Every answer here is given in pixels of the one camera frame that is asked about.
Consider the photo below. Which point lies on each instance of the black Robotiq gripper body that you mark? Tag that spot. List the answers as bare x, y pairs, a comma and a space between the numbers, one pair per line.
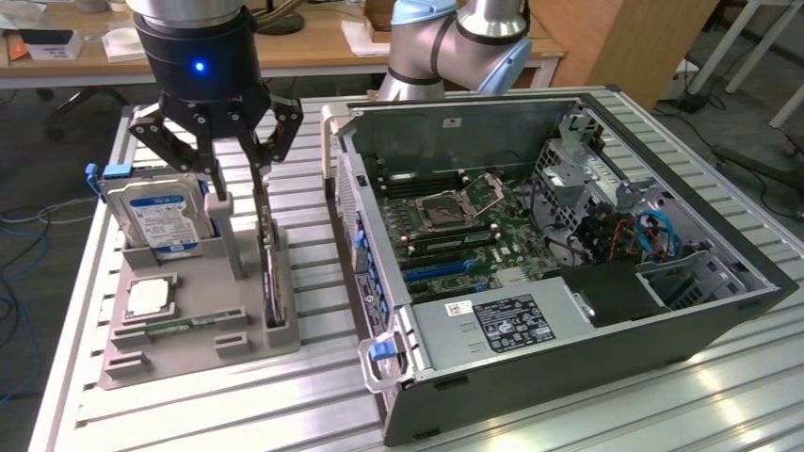
202, 61

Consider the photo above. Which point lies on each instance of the black graphics card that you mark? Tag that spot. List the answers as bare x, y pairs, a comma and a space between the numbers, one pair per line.
271, 263

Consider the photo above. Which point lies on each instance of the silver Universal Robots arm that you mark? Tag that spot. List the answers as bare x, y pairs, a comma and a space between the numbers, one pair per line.
415, 47

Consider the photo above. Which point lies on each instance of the blue disk carrier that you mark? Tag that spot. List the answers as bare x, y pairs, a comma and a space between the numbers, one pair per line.
118, 170

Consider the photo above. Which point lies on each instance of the white box with round dish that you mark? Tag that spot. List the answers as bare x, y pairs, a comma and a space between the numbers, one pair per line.
126, 44

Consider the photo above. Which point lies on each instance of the hard disk with blue label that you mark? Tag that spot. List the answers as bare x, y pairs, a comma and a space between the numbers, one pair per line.
158, 212

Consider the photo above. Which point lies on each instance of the black lamp base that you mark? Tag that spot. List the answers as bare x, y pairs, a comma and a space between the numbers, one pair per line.
288, 26

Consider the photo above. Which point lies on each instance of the black office chair base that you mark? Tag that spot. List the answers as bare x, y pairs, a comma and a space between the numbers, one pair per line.
70, 103

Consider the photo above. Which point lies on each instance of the wooden desk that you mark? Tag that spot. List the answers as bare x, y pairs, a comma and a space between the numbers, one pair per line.
327, 52

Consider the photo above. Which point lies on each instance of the grey cup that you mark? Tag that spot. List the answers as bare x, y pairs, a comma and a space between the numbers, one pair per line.
92, 5

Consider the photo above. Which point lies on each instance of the flat white box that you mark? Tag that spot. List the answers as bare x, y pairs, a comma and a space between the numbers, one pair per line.
364, 42

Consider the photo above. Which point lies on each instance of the white box with black top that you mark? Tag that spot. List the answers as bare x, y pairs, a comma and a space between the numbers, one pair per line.
50, 44

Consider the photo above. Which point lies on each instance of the white case sticker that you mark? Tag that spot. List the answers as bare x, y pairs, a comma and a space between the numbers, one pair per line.
452, 123

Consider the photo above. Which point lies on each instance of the blue expansion card retainer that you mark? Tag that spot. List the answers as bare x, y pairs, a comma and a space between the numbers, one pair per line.
359, 240

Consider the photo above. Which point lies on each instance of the brown cardboard box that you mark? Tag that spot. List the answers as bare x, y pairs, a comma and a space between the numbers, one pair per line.
378, 11

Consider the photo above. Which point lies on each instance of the small orange box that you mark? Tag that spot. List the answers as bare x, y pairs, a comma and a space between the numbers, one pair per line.
20, 51

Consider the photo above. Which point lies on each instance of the CPU socket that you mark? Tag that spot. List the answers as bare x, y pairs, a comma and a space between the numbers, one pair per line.
443, 209

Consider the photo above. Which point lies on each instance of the grey parts rack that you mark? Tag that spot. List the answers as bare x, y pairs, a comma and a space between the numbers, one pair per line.
202, 292

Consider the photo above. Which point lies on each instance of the silver CPU chip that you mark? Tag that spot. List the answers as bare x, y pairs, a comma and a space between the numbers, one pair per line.
147, 299

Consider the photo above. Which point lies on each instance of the metal socket cover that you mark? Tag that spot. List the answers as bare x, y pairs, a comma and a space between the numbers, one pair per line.
487, 190

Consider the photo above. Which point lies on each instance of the black installed RAM stick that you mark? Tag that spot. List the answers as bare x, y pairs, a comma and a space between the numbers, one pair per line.
452, 240

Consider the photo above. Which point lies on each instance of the blue expansion slot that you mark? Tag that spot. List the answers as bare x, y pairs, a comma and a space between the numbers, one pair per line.
434, 270

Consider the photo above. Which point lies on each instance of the green RAM stick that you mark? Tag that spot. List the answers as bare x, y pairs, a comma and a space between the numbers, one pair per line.
188, 325

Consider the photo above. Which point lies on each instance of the green motherboard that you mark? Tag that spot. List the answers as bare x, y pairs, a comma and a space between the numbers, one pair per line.
522, 235

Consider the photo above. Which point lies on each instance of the silver disk bay cage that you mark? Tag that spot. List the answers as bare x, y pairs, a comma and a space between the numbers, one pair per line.
566, 188

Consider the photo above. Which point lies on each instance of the silver chipset heatsink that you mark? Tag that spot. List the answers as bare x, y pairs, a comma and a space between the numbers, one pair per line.
515, 278

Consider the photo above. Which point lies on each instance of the grey power supply unit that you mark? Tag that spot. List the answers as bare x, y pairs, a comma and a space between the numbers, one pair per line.
440, 339

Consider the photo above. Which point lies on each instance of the wooden cabinet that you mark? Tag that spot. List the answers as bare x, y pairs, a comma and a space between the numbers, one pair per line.
628, 47

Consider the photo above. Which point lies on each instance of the black power adapter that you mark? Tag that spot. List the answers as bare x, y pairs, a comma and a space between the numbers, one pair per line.
694, 103

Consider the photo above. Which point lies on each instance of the open black PC case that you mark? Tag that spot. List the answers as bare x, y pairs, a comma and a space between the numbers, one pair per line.
566, 376

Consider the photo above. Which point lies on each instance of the black floor stand leg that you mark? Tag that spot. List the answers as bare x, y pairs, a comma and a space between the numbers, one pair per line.
754, 162

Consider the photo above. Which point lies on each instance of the white table frame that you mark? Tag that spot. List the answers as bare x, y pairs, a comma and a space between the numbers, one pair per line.
736, 80

